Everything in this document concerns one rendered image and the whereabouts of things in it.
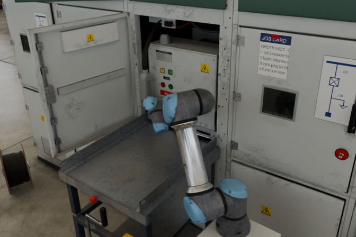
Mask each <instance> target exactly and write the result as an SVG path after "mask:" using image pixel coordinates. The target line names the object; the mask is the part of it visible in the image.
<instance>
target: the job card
mask: <svg viewBox="0 0 356 237"><path fill-rule="evenodd" d="M291 43H292V36H290V35H282V34H273V33H265V32H260V45H259V58H258V65H257V75H262V76H268V77H273V78H278V79H283V80H287V77H288V68H289V60H290V51H291Z"/></svg>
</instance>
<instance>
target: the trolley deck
mask: <svg viewBox="0 0 356 237"><path fill-rule="evenodd" d="M219 157H220V148H215V149H213V150H212V151H211V152H210V153H209V154H208V155H207V156H206V157H205V158H204V159H203V161H204V165H205V168H206V169H207V168H208V167H209V166H211V165H212V164H213V163H214V162H215V161H216V160H217V159H218V158H219ZM182 165H183V161H182V157H181V153H180V148H179V143H178V140H177V136H176V134H175V133H172V132H170V131H166V132H163V133H156V132H155V130H154V127H153V126H152V125H149V124H147V125H146V126H144V127H142V128H141V129H139V130H138V131H136V132H134V133H133V134H131V135H129V136H128V137H126V138H125V139H123V140H121V141H120V142H118V143H117V144H115V145H113V146H112V147H110V148H108V149H107V150H105V151H103V152H102V153H100V154H99V155H97V156H96V157H94V158H92V159H91V160H89V161H88V162H86V163H84V164H82V165H81V166H79V167H78V168H76V169H74V170H73V171H71V172H70V173H68V174H64V173H62V172H61V168H60V169H59V170H58V173H59V179H60V180H62V181H64V182H66V183H68V184H70V185H72V186H73V187H75V188H77V189H79V190H81V191H83V192H84V193H86V194H88V195H90V196H95V197H96V196H97V195H98V196H99V197H98V198H97V200H99V201H101V202H103V203H105V204H107V205H108V206H110V207H112V208H114V209H116V210H117V211H119V212H121V213H123V214H124V215H126V216H128V217H130V218H132V219H134V220H136V221H137V222H139V223H141V224H143V225H145V226H147V225H148V224H149V223H150V222H151V221H152V220H153V219H155V218H156V217H157V216H158V215H159V214H160V213H161V212H162V211H163V210H164V209H165V208H167V207H168V206H169V204H170V203H171V202H172V201H173V200H175V199H176V198H177V197H178V196H179V195H180V194H181V193H182V192H183V191H184V190H185V189H186V188H187V187H188V182H187V179H186V175H185V176H183V177H182V178H181V179H180V180H179V181H178V182H177V183H176V184H175V185H173V186H172V187H171V188H170V189H169V190H168V191H167V192H166V193H165V194H164V195H162V196H161V197H160V198H159V199H158V200H157V201H156V202H155V203H153V204H152V205H151V206H150V207H149V208H148V209H146V210H145V211H144V212H143V213H142V214H139V213H137V212H135V209H136V208H138V207H139V201H140V200H141V199H143V198H144V197H145V196H146V195H147V194H149V193H150V192H151V191H152V190H153V189H154V188H155V187H157V186H158V185H159V184H160V183H161V182H163V181H164V180H165V179H166V178H167V177H168V176H170V175H171V174H172V173H173V172H174V171H175V170H177V169H178V168H179V167H180V166H182Z"/></svg>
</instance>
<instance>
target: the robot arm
mask: <svg viewBox="0 0 356 237"><path fill-rule="evenodd" d="M214 106H215V98H214V96H213V94H212V93H211V92H210V91H208V90H206V89H202V88H197V89H192V90H187V91H183V92H178V93H173V94H169V95H166V96H165V97H164V99H159V98H156V97H151V96H149V97H146V98H145V99H144V101H143V107H144V109H146V110H147V111H148V112H149V115H150V118H151V121H152V124H153V127H154V130H155V132H156V133H163V132H166V131H167V130H168V127H169V126H170V127H171V128H173V129H174V130H175V132H176V136H177V140H178V143H179V148H180V153H181V157H182V161H183V165H184V170H185V174H186V179H187V182H188V188H187V190H186V195H187V196H185V197H184V198H183V203H184V207H185V210H186V212H187V214H188V216H189V218H190V219H191V220H192V221H193V222H194V223H195V224H200V223H203V222H207V221H209V220H213V219H215V218H217V219H216V230H217V232H218V233H219V234H220V235H221V236H222V237H246V236H247V235H248V234H249V232H250V229H251V224H250V221H249V219H248V216H247V187H246V185H245V184H244V183H243V182H242V181H240V180H238V179H234V178H225V179H223V180H221V181H220V183H219V187H216V188H214V187H213V184H211V183H210V182H209V181H208V177H207V173H206V168H205V165H204V161H203V156H202V152H201V148H200V143H199V139H198V135H197V131H196V128H195V125H196V123H197V121H198V119H197V116H200V115H204V114H207V113H209V112H210V111H212V109H213V108H214Z"/></svg>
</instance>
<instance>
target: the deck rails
mask: <svg viewBox="0 0 356 237"><path fill-rule="evenodd" d="M146 125H147V123H144V114H142V115H140V116H139V117H137V118H135V119H133V120H132V121H130V122H128V123H126V124H125V125H123V126H121V127H119V128H118V129H116V130H114V131H112V132H111V133H109V134H107V135H105V136H104V137H102V138H100V139H98V140H97V141H95V142H93V143H91V144H90V145H88V146H86V147H84V148H83V149H81V150H79V151H77V152H76V153H74V154H72V155H71V156H69V157H67V158H66V159H64V160H62V161H60V167H61V172H62V173H64V174H68V173H70V172H71V171H73V170H74V169H76V168H78V167H79V166H81V165H82V164H84V163H86V162H88V161H89V160H91V159H92V158H94V157H96V156H97V155H99V154H100V153H102V152H103V151H105V150H107V149H108V148H110V147H112V146H113V145H115V144H117V143H118V142H120V141H121V140H123V139H125V138H126V137H128V136H129V135H131V134H133V133H134V132H136V131H138V130H139V129H141V128H142V127H144V126H146ZM215 148H216V137H214V138H213V139H212V140H211V141H210V142H209V143H207V144H206V145H205V146H204V147H203V148H202V149H201V152H202V156H203V158H205V157H206V156H207V155H208V154H209V153H210V152H211V151H212V150H213V149H215ZM65 161H66V163H65V164H63V165H62V163H63V162H65ZM183 176H185V170H184V165H182V166H180V167H179V168H178V169H177V170H175V171H174V172H173V173H172V174H171V175H170V176H168V177H167V178H166V179H165V180H164V181H163V182H161V183H160V184H159V185H158V186H157V187H155V188H154V189H153V190H152V191H151V192H150V193H149V194H147V195H146V196H145V197H144V198H143V199H141V200H140V201H139V207H138V208H136V209H135V212H137V213H139V214H142V213H143V212H144V211H145V210H146V209H148V208H149V207H150V206H151V205H152V204H153V203H155V202H156V201H157V200H158V199H159V198H160V197H161V196H162V195H164V194H165V193H166V192H167V191H168V190H169V189H170V188H171V187H172V186H173V185H175V184H176V183H177V182H178V181H179V180H180V179H181V178H182V177H183ZM144 200H145V201H144ZM143 201H144V202H143ZM142 202H143V203H142ZM141 203H142V204H141Z"/></svg>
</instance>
